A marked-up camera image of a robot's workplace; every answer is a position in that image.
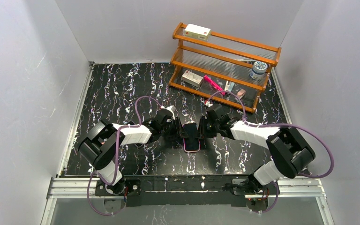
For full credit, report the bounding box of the pink phone case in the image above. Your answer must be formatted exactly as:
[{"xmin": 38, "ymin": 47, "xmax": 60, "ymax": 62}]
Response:
[{"xmin": 182, "ymin": 122, "xmax": 202, "ymax": 153}]

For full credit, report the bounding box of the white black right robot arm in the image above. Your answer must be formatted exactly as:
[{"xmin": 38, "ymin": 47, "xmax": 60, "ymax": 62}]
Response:
[{"xmin": 198, "ymin": 104, "xmax": 316, "ymax": 193}]

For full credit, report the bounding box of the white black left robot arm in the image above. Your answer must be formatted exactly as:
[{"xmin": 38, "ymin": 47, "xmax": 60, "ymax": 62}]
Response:
[{"xmin": 75, "ymin": 106, "xmax": 188, "ymax": 186}]

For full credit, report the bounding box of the pink stapler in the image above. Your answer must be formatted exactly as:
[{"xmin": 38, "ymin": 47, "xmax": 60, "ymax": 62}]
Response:
[{"xmin": 236, "ymin": 89, "xmax": 246, "ymax": 99}]

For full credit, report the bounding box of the white green stapler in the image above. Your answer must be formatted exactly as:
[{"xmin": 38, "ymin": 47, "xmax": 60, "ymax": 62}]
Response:
[{"xmin": 224, "ymin": 81, "xmax": 235, "ymax": 94}]

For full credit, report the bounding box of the pink utility knife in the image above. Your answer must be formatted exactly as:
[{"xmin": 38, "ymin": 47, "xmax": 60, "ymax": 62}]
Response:
[{"xmin": 203, "ymin": 75, "xmax": 226, "ymax": 95}]

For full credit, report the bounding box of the grey box on bottom shelf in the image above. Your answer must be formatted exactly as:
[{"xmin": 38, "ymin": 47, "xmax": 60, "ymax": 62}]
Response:
[{"xmin": 181, "ymin": 70, "xmax": 203, "ymax": 87}]

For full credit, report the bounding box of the orange wooden shelf rack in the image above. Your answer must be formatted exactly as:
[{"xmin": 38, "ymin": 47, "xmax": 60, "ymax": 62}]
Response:
[{"xmin": 169, "ymin": 22, "xmax": 282, "ymax": 113}]

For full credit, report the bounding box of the blue white round tin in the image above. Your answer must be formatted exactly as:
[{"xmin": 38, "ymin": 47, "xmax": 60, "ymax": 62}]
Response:
[{"xmin": 249, "ymin": 61, "xmax": 268, "ymax": 80}]

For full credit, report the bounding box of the white box on top shelf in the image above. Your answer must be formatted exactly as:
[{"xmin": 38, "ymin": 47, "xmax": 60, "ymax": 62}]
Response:
[{"xmin": 183, "ymin": 24, "xmax": 211, "ymax": 41}]

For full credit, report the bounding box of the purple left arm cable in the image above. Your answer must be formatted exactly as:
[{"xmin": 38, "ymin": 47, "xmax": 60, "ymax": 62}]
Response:
[{"xmin": 87, "ymin": 96, "xmax": 164, "ymax": 217}]

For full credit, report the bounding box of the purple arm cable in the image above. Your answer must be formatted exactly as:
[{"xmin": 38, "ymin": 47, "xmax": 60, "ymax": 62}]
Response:
[
  {"xmin": 205, "ymin": 90, "xmax": 335, "ymax": 214},
  {"xmin": 87, "ymin": 96, "xmax": 164, "ymax": 217}
]

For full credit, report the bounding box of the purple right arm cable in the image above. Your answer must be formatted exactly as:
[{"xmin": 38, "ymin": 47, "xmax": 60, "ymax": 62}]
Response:
[{"xmin": 205, "ymin": 90, "xmax": 335, "ymax": 214}]

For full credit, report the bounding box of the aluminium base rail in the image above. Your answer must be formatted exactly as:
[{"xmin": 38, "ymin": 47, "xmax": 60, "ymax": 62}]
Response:
[{"xmin": 47, "ymin": 176, "xmax": 326, "ymax": 198}]

